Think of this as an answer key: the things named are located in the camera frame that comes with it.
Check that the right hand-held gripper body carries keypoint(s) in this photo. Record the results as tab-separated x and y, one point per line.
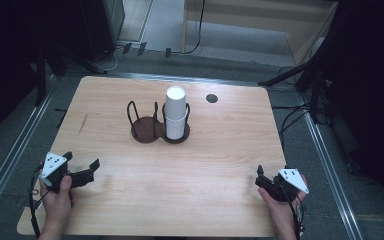
291	182

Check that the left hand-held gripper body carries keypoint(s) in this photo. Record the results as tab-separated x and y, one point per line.
54	165

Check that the person's right hand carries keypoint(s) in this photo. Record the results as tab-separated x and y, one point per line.
280	215

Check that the person's left hand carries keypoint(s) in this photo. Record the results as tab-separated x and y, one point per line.
58	204

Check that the black metal stand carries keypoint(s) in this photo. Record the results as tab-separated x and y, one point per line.
41	73

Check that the dark round table grommet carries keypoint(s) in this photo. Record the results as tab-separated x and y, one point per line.
211	98

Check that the black tripod stand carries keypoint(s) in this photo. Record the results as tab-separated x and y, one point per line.
313	78

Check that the black power adapter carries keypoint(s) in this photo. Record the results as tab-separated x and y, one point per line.
168	52
141	49
127	48

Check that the black cabinet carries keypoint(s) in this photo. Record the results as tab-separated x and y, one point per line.
96	26

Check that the beige wooden furniture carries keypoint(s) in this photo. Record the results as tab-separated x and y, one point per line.
246	20

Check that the metal floor rail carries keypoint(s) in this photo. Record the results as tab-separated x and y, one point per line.
330	174
13	147

